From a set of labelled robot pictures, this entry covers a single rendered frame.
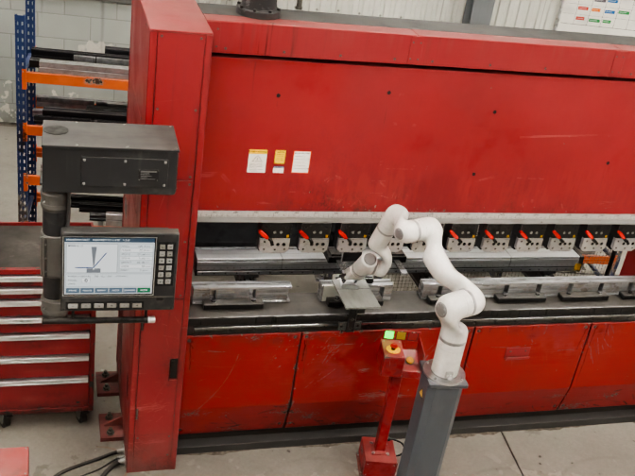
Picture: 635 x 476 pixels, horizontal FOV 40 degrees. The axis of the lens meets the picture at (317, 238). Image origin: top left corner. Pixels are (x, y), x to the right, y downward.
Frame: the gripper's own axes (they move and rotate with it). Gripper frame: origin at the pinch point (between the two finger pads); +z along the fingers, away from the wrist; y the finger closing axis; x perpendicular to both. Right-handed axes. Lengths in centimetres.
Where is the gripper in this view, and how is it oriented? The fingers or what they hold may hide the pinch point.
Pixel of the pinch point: (349, 279)
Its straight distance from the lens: 448.2
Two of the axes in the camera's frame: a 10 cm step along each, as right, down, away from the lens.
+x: 1.0, 9.4, -3.4
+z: -2.7, 3.5, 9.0
